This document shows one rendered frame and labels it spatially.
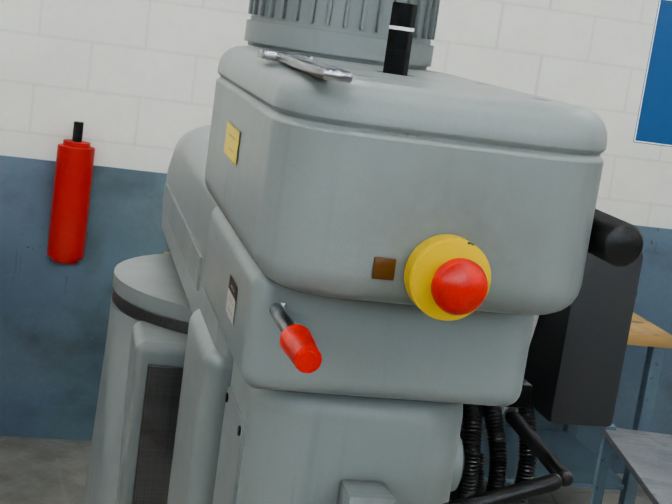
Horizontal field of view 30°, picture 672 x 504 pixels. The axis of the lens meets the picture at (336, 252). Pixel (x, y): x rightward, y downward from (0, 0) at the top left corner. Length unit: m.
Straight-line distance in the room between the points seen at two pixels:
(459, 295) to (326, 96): 0.17
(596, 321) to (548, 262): 0.50
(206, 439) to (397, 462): 0.24
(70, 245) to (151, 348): 3.73
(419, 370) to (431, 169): 0.20
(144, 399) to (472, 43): 4.17
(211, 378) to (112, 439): 0.39
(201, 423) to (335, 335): 0.29
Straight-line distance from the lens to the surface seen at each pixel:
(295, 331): 0.89
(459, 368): 1.04
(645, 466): 3.67
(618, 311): 1.44
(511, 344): 1.05
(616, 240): 0.98
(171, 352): 1.51
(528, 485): 1.04
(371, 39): 1.25
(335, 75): 0.81
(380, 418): 1.07
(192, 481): 1.28
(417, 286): 0.89
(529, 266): 0.93
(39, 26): 5.27
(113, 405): 1.63
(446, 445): 1.11
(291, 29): 1.26
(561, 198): 0.93
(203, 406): 1.25
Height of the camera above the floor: 1.93
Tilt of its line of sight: 10 degrees down
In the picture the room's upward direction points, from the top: 8 degrees clockwise
